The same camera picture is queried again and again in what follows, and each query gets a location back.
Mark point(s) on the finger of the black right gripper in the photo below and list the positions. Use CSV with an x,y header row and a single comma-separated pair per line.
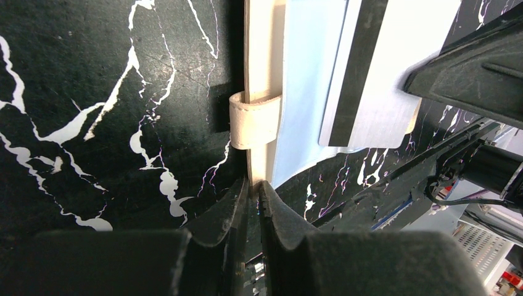
x,y
480,73

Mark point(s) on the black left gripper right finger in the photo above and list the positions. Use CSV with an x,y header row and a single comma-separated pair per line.
x,y
300,259

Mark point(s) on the silver card with black stripe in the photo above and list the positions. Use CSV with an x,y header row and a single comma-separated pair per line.
x,y
380,43

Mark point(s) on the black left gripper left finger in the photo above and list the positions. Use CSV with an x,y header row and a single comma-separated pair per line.
x,y
205,257

